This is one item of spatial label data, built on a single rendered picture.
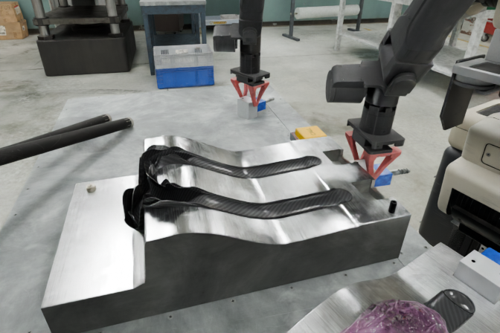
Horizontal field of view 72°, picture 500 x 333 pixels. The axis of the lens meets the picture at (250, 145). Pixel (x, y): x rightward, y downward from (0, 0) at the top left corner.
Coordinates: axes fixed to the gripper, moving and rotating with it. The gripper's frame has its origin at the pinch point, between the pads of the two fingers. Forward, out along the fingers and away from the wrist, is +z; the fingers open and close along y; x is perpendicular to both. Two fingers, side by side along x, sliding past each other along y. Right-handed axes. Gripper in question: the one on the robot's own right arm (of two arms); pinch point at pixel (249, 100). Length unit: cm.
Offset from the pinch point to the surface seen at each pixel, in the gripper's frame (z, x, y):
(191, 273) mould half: -3, -50, 41
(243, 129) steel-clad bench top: 4.5, -8.0, 6.0
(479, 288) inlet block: -3, -26, 68
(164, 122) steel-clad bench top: 4.7, -21.4, -13.2
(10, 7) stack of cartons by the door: 45, 64, -611
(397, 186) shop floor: 85, 118, 10
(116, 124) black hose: 1.0, -35.0, -13.3
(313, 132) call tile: 0.5, -1.5, 24.6
